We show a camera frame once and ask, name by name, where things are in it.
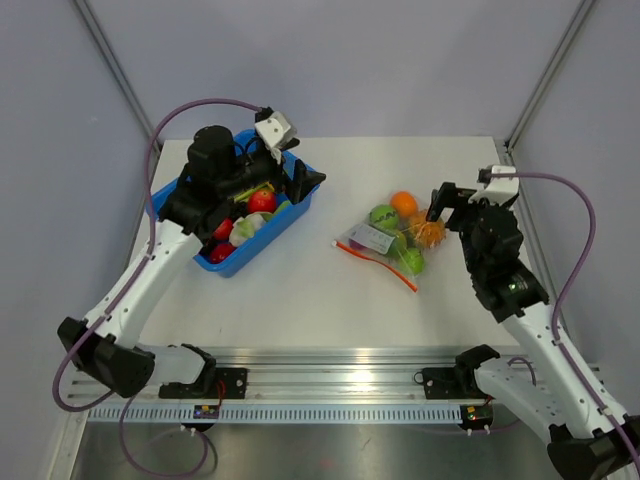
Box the toy pineapple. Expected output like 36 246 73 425
408 210 446 249

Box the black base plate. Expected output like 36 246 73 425
413 367 487 400
158 367 249 400

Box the white slotted cable duct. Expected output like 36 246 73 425
89 403 462 425

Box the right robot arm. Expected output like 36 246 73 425
426 182 639 479

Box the small red toy tomato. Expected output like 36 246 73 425
212 218 233 242

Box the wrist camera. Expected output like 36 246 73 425
473 165 519 206
254 107 300 165

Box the left circuit board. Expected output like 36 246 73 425
193 404 220 420

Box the yellow-green toy mango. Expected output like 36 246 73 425
387 230 408 258

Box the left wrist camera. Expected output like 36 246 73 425
254 107 300 165

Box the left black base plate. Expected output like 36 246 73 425
158 367 249 400

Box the green toy apple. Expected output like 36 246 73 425
398 247 426 275

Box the aluminium frame post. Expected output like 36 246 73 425
504 0 598 154
73 0 164 156

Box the left aluminium frame post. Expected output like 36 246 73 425
73 0 164 156

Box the purple toy onion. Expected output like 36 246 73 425
349 239 367 251

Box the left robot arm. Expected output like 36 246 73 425
57 121 326 398

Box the right aluminium frame post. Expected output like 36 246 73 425
504 0 598 154

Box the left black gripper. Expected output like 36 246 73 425
218 139 325 203

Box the blue plastic bin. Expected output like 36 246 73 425
151 126 326 278

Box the right circuit board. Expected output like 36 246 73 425
461 403 494 430

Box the toy orange persimmon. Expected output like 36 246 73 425
389 191 419 218

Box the toy lettuce cabbage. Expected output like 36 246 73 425
229 212 271 247

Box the green striped toy melon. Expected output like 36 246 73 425
369 204 399 230

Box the circuit board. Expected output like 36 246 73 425
461 403 494 430
193 404 220 420

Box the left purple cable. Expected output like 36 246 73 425
52 98 264 476

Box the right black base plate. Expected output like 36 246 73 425
413 367 487 400

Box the aluminium front rail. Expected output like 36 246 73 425
66 347 612 405

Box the red toy apple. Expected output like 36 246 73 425
247 189 278 213

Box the clear orange-zip bag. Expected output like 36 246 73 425
332 191 439 293

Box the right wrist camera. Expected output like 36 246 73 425
473 165 519 206

